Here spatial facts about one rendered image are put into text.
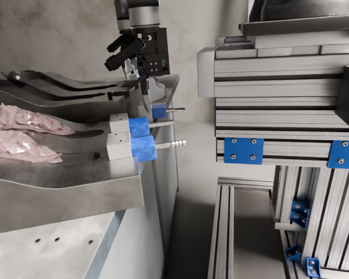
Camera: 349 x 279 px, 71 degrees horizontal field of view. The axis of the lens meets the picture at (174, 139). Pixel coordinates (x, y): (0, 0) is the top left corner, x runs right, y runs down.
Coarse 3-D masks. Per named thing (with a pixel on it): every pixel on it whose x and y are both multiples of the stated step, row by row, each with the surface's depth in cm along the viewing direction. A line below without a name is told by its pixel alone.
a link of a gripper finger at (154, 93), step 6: (150, 78) 63; (150, 84) 63; (150, 90) 63; (156, 90) 63; (162, 90) 63; (144, 96) 63; (150, 96) 64; (156, 96) 64; (162, 96) 64; (144, 102) 64; (150, 102) 64
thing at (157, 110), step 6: (138, 108) 67; (144, 108) 67; (150, 108) 67; (156, 108) 67; (162, 108) 67; (168, 108) 69; (174, 108) 69; (180, 108) 69; (144, 114) 67; (150, 114) 67; (156, 114) 68; (162, 114) 68; (150, 120) 68
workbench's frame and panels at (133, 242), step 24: (144, 168) 75; (168, 168) 126; (144, 192) 74; (168, 192) 124; (120, 216) 38; (144, 216) 74; (168, 216) 122; (120, 240) 53; (144, 240) 73; (168, 240) 120; (96, 264) 30; (120, 264) 52; (144, 264) 72
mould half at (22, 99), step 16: (32, 80) 73; (64, 80) 82; (128, 80) 83; (0, 96) 62; (16, 96) 62; (32, 96) 65; (96, 96) 64; (112, 96) 63; (48, 112) 62; (64, 112) 62; (80, 112) 62; (96, 112) 61; (112, 112) 61; (128, 112) 66
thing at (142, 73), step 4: (140, 64) 62; (140, 68) 60; (140, 72) 60; (144, 72) 61; (140, 76) 60; (144, 76) 60; (140, 80) 61; (144, 80) 61; (144, 84) 61; (144, 88) 62; (144, 92) 62
